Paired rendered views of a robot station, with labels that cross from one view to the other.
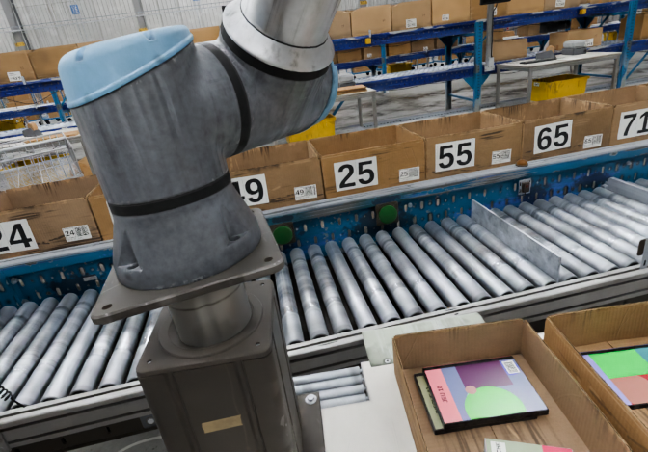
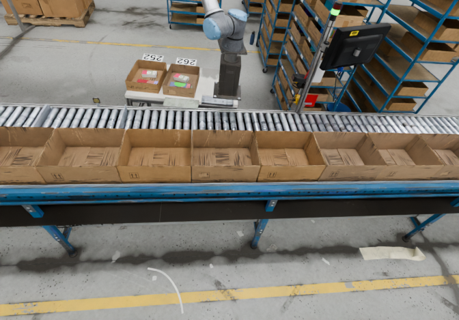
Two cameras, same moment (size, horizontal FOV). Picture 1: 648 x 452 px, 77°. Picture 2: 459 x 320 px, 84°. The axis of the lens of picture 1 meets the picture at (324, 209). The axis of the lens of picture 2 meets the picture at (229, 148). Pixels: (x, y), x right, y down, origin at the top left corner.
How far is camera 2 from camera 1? 2.66 m
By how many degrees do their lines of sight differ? 110
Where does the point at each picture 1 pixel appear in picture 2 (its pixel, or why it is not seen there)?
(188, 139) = not seen: hidden behind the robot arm
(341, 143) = (164, 170)
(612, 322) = (141, 86)
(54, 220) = (325, 137)
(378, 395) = (199, 95)
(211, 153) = not seen: hidden behind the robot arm
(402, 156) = (142, 134)
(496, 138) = (78, 133)
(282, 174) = (214, 134)
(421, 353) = (187, 93)
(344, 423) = (208, 92)
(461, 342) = (177, 91)
